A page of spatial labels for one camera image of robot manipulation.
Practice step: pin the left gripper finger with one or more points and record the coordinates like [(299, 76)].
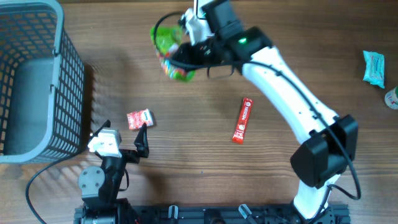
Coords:
[(106, 124), (141, 142)]

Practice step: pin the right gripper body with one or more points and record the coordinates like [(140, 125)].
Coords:
[(205, 52)]

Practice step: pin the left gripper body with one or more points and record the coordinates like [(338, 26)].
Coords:
[(130, 156)]

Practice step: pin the small red snack packet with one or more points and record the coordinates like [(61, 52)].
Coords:
[(136, 119)]

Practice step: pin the green snack packet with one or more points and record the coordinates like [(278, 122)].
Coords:
[(168, 40)]

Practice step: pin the red Nescafe sachet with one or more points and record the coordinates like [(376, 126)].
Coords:
[(242, 122)]

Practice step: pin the teal white tissue packet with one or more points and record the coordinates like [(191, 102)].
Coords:
[(375, 65)]

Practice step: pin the green lid jar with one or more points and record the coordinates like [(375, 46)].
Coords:
[(390, 99)]

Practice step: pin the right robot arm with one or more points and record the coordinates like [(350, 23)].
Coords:
[(327, 141)]

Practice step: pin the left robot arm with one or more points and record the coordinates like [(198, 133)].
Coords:
[(100, 185)]

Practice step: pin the grey plastic shopping basket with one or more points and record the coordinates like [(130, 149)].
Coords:
[(42, 84)]

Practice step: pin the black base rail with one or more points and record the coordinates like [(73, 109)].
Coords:
[(266, 214)]

